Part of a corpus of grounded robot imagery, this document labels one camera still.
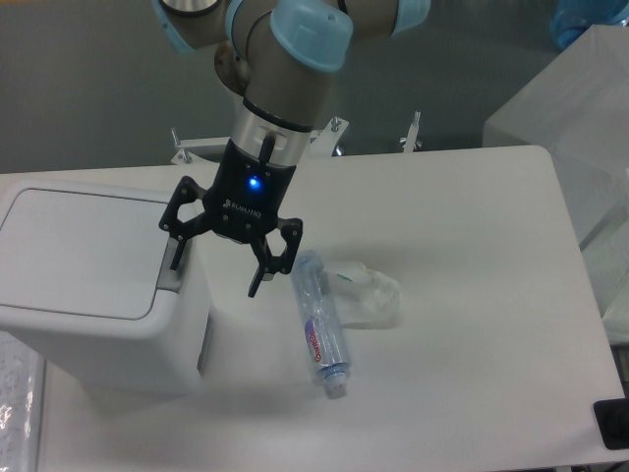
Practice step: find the transparent plastic sheet left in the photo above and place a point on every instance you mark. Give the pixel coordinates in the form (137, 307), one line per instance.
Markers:
(22, 387)

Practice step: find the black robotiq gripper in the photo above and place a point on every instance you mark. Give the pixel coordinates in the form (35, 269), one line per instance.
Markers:
(248, 201)

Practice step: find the white push-lid trash can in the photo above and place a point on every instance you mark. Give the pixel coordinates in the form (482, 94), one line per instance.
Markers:
(90, 282)

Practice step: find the white pedestal base frame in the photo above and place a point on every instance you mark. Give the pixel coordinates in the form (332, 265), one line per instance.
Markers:
(323, 143)

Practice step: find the clear plastic water bottle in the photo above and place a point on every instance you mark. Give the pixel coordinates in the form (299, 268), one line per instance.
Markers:
(330, 358)

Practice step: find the black device at edge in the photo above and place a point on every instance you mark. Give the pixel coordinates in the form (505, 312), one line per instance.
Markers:
(612, 418)

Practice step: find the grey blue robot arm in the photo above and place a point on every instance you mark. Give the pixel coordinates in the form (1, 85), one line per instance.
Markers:
(283, 56)

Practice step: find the crumpled clear plastic bag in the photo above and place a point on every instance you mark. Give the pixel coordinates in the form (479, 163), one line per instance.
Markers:
(364, 298)

